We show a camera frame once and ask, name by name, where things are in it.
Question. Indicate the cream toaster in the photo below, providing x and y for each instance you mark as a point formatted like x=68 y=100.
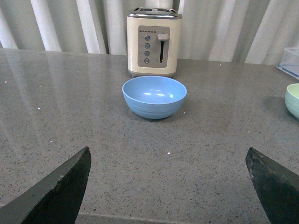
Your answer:
x=153 y=36

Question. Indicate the green bowl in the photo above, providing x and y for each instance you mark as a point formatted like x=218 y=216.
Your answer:
x=292 y=99

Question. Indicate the blue bowl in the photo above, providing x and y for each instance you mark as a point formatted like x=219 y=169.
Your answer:
x=154 y=97

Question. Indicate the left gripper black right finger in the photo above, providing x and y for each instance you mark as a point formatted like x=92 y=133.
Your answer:
x=276 y=186

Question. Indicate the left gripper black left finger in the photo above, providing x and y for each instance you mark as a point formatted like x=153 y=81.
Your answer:
x=56 y=199

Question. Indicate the clear plastic container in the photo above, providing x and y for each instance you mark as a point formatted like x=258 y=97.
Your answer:
x=290 y=61

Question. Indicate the white curtain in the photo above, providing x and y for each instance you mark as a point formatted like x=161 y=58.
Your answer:
x=245 y=31

